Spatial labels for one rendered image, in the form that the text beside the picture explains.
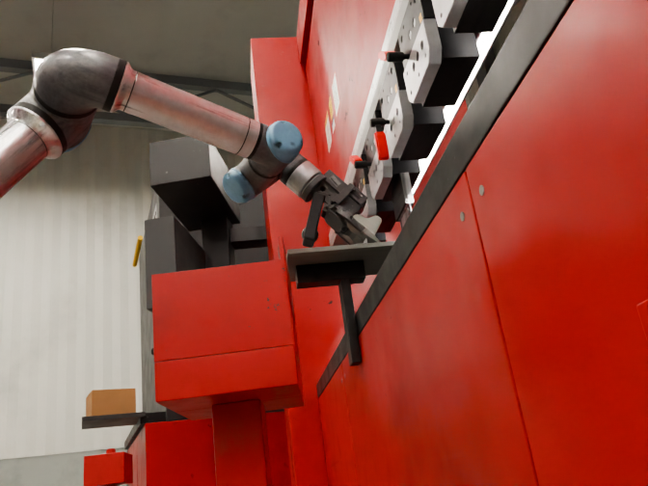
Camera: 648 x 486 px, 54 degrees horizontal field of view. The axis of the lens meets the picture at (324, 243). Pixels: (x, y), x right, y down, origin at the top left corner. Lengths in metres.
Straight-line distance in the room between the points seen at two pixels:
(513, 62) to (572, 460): 0.31
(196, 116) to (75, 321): 7.20
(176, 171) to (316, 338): 0.91
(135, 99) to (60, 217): 7.64
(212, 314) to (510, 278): 0.35
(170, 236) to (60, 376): 5.80
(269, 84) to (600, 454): 2.27
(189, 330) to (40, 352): 7.51
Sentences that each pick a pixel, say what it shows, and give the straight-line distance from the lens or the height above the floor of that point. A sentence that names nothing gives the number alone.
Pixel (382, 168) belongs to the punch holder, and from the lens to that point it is 1.43.
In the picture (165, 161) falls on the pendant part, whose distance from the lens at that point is 2.65.
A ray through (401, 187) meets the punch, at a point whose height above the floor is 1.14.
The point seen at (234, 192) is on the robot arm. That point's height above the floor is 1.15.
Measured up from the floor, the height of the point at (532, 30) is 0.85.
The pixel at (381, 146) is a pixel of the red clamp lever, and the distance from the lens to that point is 1.31.
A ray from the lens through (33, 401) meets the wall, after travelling 8.13.
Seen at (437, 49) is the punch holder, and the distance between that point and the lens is 1.10.
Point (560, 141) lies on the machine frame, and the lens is 0.49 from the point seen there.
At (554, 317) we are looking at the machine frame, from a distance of 0.52.
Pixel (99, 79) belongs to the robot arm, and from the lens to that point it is 1.18.
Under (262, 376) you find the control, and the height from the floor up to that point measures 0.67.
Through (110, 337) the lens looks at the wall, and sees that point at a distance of 8.27.
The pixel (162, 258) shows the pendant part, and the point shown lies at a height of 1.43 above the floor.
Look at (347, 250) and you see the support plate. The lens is 1.29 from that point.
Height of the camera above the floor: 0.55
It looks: 21 degrees up
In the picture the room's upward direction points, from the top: 8 degrees counter-clockwise
